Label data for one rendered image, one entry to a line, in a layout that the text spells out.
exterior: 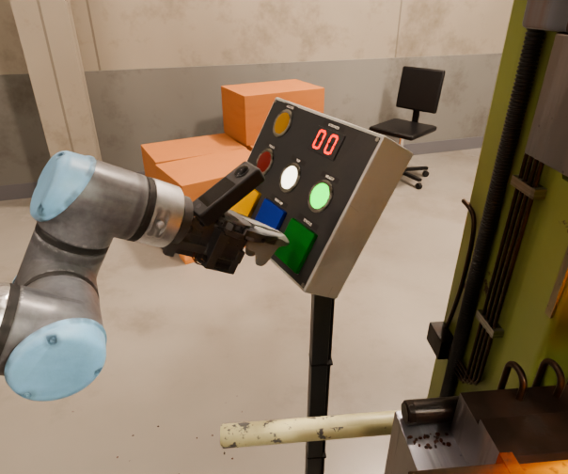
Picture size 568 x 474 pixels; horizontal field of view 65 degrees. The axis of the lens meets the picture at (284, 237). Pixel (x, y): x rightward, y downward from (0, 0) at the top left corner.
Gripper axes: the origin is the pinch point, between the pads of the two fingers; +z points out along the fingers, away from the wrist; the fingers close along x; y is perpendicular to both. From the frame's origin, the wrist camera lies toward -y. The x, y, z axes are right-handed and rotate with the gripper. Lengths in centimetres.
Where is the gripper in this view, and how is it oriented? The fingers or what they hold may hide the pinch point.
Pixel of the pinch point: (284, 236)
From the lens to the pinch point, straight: 75.4
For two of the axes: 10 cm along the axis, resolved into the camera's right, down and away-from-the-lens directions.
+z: 7.5, 2.3, 6.2
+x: 5.1, 4.1, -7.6
